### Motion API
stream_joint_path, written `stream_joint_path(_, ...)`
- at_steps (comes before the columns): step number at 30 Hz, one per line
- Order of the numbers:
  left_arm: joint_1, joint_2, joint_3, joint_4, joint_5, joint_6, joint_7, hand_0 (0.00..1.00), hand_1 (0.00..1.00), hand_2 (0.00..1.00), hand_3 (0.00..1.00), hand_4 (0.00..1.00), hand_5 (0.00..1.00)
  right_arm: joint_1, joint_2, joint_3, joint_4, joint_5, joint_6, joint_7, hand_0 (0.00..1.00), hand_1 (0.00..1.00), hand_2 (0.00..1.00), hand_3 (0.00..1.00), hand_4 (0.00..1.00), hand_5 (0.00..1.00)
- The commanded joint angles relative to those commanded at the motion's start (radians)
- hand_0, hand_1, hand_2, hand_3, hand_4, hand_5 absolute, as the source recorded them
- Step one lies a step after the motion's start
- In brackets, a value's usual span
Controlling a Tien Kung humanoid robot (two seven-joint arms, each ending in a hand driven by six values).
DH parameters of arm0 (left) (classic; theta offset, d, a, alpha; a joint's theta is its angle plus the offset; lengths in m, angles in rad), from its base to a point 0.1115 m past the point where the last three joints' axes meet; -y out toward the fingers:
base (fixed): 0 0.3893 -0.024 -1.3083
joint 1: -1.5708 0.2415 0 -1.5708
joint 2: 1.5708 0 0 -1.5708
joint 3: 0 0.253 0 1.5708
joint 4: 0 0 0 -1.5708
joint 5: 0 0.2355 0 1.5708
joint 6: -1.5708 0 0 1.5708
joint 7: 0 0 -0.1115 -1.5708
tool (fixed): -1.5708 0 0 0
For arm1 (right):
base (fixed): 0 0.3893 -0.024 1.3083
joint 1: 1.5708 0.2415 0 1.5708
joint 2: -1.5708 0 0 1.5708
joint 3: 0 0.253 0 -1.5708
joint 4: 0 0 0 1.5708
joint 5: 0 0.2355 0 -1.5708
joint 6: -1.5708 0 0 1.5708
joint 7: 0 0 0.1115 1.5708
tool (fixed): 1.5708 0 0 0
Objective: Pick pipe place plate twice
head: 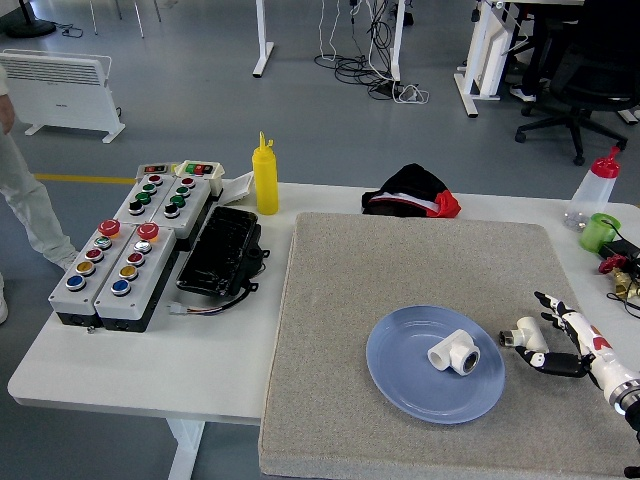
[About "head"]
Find person's hand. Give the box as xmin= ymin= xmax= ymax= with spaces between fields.
xmin=0 ymin=92 xmax=16 ymax=135

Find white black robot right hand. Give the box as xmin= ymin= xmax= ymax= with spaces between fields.
xmin=514 ymin=291 xmax=640 ymax=401

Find white pipe tee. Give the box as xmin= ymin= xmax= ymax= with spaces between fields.
xmin=498 ymin=315 xmax=549 ymax=359
xmin=427 ymin=328 xmax=482 ymax=376

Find blue plate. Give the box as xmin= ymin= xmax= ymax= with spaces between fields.
xmin=365 ymin=304 xmax=506 ymax=425

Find white electric heater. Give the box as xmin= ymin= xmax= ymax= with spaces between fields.
xmin=0 ymin=48 xmax=126 ymax=145

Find black fan base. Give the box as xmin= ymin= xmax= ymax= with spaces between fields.
xmin=4 ymin=0 xmax=58 ymax=39

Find person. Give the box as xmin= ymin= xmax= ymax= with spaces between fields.
xmin=0 ymin=64 xmax=79 ymax=324

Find black power adapter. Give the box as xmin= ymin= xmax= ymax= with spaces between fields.
xmin=599 ymin=238 xmax=640 ymax=262

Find green plastic cup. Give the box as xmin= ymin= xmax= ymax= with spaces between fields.
xmin=579 ymin=212 xmax=620 ymax=253

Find clear squeeze bottle red cap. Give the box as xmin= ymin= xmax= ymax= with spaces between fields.
xmin=563 ymin=145 xmax=622 ymax=232

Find metal chair legs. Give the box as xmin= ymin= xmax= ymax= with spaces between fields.
xmin=89 ymin=0 xmax=162 ymax=40

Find grey five-button control box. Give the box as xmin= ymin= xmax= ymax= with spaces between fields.
xmin=93 ymin=222 xmax=177 ymax=334
xmin=48 ymin=219 xmax=137 ymax=329

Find grey-brown mat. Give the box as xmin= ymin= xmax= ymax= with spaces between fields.
xmin=257 ymin=211 xmax=636 ymax=480

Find black red cloth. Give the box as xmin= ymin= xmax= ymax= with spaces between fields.
xmin=361 ymin=163 xmax=462 ymax=219

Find white plastic tray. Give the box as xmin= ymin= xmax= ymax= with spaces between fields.
xmin=219 ymin=171 xmax=256 ymax=205

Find black plastic housing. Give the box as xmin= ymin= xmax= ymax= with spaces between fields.
xmin=175 ymin=205 xmax=271 ymax=298

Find black office chair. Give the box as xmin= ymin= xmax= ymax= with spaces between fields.
xmin=514 ymin=14 xmax=640 ymax=166

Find white desk leg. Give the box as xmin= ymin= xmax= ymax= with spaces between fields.
xmin=252 ymin=0 xmax=275 ymax=78
xmin=389 ymin=0 xmax=406 ymax=82

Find yellow squeeze bottle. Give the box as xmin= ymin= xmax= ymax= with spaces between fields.
xmin=251 ymin=131 xmax=280 ymax=216

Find white table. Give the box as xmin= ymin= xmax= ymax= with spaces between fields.
xmin=6 ymin=179 xmax=640 ymax=480

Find thin black cable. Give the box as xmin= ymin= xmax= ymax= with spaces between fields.
xmin=606 ymin=291 xmax=640 ymax=321

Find brass valve red handle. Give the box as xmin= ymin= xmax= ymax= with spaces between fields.
xmin=597 ymin=253 xmax=640 ymax=301

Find grey small switch box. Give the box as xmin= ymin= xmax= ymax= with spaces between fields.
xmin=135 ymin=163 xmax=180 ymax=177

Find white small switch box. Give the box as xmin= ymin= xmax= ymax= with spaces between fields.
xmin=175 ymin=159 xmax=226 ymax=197

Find wire bundle with white connector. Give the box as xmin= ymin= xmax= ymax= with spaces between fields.
xmin=168 ymin=282 xmax=259 ymax=317

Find white desk frame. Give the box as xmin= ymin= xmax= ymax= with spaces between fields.
xmin=453 ymin=0 xmax=532 ymax=119

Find floor cable tangle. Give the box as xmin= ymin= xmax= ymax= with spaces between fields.
xmin=313 ymin=0 xmax=430 ymax=105

